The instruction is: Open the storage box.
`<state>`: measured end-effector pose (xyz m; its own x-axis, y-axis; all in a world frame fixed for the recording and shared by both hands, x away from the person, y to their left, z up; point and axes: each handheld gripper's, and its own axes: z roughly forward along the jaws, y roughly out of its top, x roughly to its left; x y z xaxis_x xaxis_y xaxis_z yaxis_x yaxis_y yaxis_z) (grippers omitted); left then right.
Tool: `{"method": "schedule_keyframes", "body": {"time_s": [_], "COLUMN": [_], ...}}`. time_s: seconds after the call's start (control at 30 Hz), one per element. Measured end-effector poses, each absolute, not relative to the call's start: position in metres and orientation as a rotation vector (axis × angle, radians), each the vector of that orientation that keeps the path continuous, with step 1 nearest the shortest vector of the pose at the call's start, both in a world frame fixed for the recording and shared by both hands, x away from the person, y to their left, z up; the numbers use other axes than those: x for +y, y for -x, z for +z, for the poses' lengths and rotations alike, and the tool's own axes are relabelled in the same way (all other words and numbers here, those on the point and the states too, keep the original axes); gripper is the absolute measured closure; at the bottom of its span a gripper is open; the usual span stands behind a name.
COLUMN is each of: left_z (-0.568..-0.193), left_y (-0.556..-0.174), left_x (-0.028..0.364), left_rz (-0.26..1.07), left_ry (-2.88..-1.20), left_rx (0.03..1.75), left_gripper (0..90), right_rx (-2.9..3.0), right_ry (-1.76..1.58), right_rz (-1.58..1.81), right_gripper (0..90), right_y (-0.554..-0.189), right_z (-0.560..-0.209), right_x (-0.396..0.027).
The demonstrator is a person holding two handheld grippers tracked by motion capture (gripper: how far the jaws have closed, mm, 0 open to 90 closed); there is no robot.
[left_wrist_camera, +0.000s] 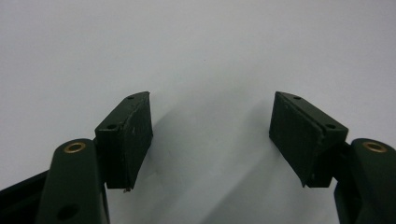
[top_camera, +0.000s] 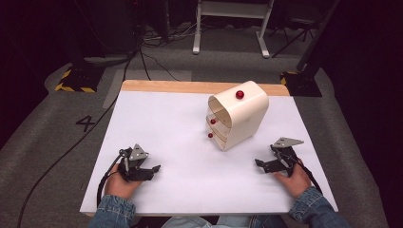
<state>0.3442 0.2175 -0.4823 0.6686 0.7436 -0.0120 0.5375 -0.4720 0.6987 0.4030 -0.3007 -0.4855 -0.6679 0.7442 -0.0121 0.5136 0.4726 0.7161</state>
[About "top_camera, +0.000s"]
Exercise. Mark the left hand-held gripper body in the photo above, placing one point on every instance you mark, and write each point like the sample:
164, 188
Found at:
133, 164

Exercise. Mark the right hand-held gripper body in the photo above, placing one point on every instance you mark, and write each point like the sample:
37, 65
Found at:
285, 155

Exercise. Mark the person's left hand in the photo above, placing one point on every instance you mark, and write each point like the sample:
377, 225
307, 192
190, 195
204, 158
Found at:
118, 186

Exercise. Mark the person's right hand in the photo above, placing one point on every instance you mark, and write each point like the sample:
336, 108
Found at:
296, 183

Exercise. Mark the white table mat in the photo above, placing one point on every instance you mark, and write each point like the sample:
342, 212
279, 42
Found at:
177, 142

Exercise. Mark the cream drawer cabinet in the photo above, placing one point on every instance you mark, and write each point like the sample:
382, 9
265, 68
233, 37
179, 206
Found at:
245, 117

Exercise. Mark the cream drawer with red knob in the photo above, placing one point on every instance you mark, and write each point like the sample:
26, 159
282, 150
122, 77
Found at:
217, 122
218, 136

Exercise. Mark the black stand with hazard tape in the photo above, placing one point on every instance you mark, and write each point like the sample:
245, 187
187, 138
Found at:
304, 79
79, 79

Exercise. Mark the black tripod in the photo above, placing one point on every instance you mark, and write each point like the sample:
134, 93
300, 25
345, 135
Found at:
296, 34

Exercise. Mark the white desk frame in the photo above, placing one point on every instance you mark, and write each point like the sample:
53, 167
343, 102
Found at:
233, 9

